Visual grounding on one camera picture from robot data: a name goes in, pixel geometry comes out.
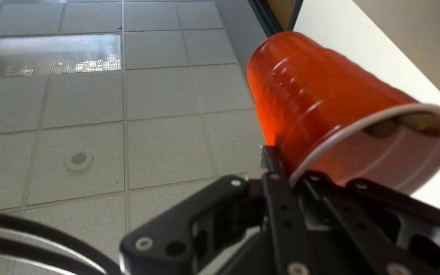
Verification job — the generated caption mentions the white wall cabinet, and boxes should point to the white wall cabinet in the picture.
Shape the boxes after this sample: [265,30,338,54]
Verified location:
[294,0,440,220]

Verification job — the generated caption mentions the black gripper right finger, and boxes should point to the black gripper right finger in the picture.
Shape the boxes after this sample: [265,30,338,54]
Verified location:
[302,170,440,275]

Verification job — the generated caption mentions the round ceiling smoke detector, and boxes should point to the round ceiling smoke detector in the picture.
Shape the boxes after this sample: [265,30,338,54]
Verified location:
[65,149,97,173]

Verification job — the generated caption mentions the dark framed wooden door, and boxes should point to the dark framed wooden door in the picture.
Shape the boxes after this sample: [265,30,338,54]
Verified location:
[248,0,308,37]

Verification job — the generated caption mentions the brown food pieces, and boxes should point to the brown food pieces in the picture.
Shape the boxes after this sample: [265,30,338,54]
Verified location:
[364,112,440,140]

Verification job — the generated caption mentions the orange plastic cup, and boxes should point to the orange plastic cup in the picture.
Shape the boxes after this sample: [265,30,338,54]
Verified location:
[245,30,440,198]

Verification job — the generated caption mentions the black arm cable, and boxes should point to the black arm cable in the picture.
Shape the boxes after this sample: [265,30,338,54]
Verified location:
[0,210,126,275]

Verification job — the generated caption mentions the ceiling light panel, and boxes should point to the ceiling light panel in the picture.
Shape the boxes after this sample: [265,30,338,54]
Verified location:
[0,33,124,80]

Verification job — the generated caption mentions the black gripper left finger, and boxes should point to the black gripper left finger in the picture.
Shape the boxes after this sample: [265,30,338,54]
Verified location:
[120,144,315,275]

